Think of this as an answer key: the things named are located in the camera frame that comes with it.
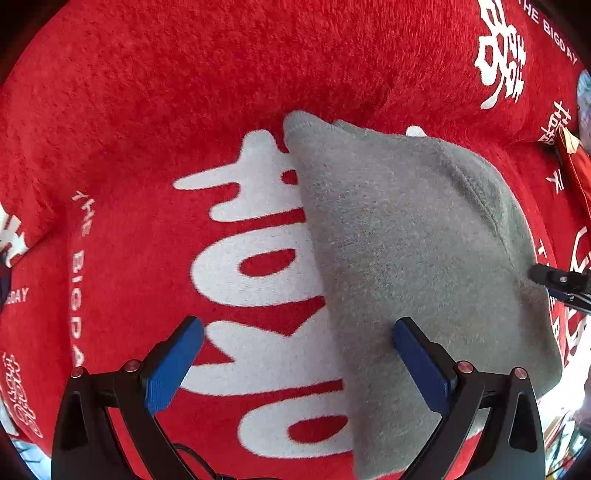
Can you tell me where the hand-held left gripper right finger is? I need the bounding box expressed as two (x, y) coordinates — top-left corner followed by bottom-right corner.
(392, 316), (546, 480)

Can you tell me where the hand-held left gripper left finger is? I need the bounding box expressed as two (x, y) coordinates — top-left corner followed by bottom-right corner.
(51, 315), (206, 480)

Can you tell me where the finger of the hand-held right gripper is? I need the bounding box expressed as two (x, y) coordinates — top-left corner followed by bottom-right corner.
(529, 263), (591, 315)

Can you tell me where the grey cloth garment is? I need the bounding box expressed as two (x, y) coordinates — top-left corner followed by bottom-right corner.
(283, 110), (564, 480)

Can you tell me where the red packet with gold trim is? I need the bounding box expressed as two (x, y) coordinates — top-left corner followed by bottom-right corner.
(555, 126), (591, 220)

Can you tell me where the red printed blanket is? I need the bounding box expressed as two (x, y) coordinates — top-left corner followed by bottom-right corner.
(0, 0), (591, 480)

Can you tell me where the black cable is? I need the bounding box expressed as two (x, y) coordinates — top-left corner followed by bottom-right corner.
(172, 442), (234, 480)

